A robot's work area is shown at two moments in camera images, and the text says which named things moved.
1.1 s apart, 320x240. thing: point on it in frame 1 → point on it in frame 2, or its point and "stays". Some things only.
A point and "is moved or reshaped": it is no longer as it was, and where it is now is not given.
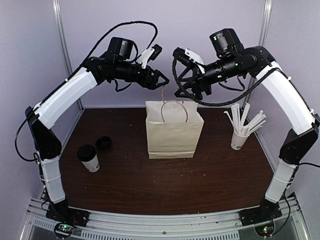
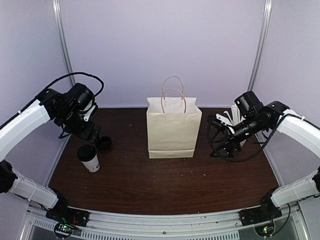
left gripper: [151, 84] → [85, 133]
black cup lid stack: [103, 142] stays
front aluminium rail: [36, 225] stays
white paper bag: [173, 128] is moved or reshaped
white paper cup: [92, 165] stays
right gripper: [198, 76] → [226, 142]
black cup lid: [86, 152] stays
